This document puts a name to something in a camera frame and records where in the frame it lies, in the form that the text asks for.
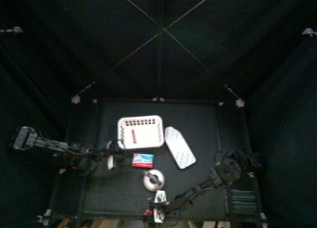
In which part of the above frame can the silver tape roll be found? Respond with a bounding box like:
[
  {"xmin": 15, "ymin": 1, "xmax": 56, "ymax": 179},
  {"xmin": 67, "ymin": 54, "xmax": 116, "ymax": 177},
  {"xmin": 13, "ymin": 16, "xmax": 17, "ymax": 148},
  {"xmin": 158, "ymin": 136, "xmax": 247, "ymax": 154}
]
[{"xmin": 142, "ymin": 169, "xmax": 166, "ymax": 193}]

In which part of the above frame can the red and blue small box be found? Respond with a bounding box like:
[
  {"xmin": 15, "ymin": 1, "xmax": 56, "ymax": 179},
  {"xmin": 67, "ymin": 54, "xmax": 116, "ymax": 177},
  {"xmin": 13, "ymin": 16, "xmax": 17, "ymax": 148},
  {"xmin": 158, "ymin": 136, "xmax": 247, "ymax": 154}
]
[{"xmin": 130, "ymin": 152, "xmax": 156, "ymax": 170}]

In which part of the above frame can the white plastic slotted basket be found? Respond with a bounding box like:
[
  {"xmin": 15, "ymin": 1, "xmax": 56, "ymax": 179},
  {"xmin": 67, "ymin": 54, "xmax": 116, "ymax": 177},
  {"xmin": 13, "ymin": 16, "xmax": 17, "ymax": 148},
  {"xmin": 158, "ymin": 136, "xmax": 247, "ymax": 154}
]
[{"xmin": 116, "ymin": 114, "xmax": 166, "ymax": 150}]

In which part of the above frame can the white perforated plastic tray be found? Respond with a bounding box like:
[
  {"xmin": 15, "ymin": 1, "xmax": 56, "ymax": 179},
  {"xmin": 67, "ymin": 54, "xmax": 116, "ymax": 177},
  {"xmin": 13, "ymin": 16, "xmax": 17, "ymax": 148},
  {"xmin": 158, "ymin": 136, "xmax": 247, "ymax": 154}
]
[{"xmin": 163, "ymin": 125, "xmax": 198, "ymax": 171}]

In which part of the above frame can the white text label sticker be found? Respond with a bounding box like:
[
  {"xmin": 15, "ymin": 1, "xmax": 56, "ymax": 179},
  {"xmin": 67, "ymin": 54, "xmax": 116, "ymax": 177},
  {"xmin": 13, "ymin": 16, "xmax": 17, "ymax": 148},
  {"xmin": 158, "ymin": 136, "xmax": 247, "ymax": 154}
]
[{"xmin": 229, "ymin": 188, "xmax": 259, "ymax": 222}]

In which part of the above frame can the thin diagonal brace wire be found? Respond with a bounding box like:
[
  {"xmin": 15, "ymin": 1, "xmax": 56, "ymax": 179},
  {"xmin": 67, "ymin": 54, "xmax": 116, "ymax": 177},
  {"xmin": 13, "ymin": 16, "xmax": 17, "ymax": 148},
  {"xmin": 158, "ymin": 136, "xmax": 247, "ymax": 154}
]
[
  {"xmin": 114, "ymin": 0, "xmax": 242, "ymax": 101},
  {"xmin": 75, "ymin": 0, "xmax": 221, "ymax": 99}
]

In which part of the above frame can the vertical grey frame pole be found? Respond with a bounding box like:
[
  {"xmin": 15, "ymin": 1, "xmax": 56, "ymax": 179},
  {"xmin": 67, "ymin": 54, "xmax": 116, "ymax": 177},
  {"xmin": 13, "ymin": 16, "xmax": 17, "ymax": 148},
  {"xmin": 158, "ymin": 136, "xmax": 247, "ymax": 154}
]
[{"xmin": 156, "ymin": 0, "xmax": 164, "ymax": 100}]

